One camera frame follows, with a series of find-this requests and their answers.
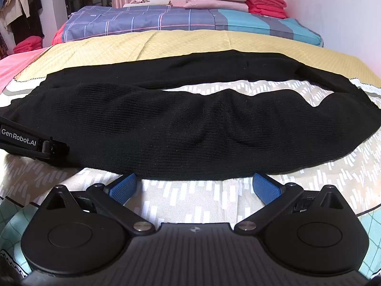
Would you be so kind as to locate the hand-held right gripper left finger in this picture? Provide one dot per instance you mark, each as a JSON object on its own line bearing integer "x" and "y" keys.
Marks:
{"x": 123, "y": 189}

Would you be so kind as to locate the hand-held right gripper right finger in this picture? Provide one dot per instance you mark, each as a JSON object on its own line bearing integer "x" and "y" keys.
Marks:
{"x": 265, "y": 189}

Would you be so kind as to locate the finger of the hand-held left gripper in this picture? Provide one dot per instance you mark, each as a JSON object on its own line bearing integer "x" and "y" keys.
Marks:
{"x": 56, "y": 150}

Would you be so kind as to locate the black knit pants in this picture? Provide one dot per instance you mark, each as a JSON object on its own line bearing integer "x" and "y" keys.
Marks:
{"x": 184, "y": 131}

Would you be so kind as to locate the pink bed sheet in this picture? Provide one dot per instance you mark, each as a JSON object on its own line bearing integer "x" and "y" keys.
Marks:
{"x": 12, "y": 68}

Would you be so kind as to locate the red folded cloth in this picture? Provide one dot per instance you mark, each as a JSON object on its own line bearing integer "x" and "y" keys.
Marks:
{"x": 28, "y": 44}

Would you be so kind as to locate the hanging clothes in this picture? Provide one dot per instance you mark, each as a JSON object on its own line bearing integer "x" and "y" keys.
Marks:
{"x": 20, "y": 9}

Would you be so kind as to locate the blue plaid quilt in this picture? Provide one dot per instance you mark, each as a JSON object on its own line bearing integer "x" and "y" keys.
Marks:
{"x": 143, "y": 20}

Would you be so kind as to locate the yellow quilted blanket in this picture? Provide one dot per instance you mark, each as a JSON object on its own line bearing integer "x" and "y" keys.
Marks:
{"x": 178, "y": 43}

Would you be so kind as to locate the cream folded cloth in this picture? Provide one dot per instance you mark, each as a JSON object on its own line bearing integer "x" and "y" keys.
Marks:
{"x": 147, "y": 2}

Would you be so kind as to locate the stack of red folded clothes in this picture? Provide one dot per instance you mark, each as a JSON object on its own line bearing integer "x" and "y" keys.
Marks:
{"x": 266, "y": 1}

